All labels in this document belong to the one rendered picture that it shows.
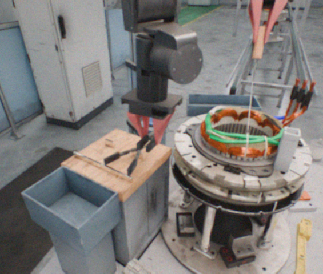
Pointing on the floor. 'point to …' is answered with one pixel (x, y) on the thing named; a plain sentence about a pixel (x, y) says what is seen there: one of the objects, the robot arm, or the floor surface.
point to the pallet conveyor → (246, 67)
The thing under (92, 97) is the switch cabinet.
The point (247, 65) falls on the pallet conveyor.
